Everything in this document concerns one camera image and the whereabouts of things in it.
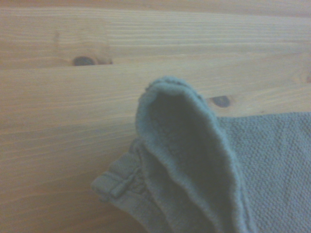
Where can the grey towel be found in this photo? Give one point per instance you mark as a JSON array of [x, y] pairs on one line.
[[255, 174]]

